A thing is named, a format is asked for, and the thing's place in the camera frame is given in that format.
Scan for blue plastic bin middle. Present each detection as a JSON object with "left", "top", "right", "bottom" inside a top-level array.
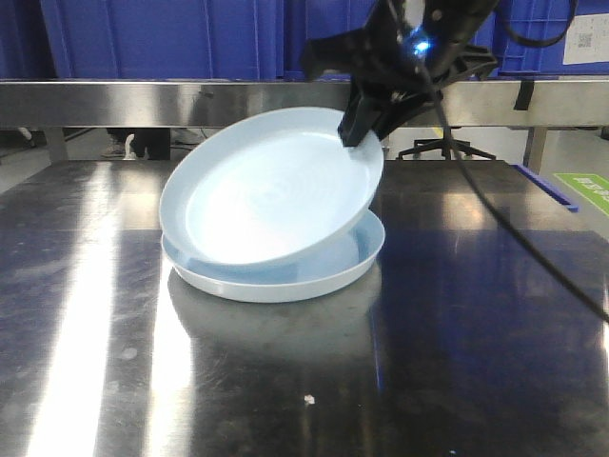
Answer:
[{"left": 285, "top": 1, "right": 498, "bottom": 81}]

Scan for light blue plate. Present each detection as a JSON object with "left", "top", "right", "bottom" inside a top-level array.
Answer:
[
  {"left": 161, "top": 210, "right": 385, "bottom": 303},
  {"left": 159, "top": 107, "right": 383, "bottom": 268}
]

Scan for stainless steel shelf rail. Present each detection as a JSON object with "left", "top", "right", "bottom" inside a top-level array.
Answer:
[{"left": 1, "top": 79, "right": 608, "bottom": 129}]

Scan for blue plastic bin left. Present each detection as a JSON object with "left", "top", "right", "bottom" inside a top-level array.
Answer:
[{"left": 41, "top": 1, "right": 284, "bottom": 81}]

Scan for blue table edge strip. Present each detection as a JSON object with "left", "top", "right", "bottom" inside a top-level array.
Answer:
[{"left": 512, "top": 164, "right": 580, "bottom": 213}]

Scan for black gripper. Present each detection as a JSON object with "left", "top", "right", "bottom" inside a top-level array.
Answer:
[{"left": 301, "top": 1, "right": 498, "bottom": 148}]

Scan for white paper label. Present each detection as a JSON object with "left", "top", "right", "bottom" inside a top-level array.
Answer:
[{"left": 562, "top": 13, "right": 609, "bottom": 65}]

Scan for black office chair base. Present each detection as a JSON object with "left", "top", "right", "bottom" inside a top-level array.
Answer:
[{"left": 397, "top": 128, "right": 497, "bottom": 160}]

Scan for black tape strip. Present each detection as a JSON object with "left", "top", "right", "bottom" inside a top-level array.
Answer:
[{"left": 513, "top": 80, "right": 535, "bottom": 111}]

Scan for person legs dark trousers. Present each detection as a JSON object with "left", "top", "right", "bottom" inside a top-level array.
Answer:
[{"left": 101, "top": 128, "right": 172, "bottom": 161}]

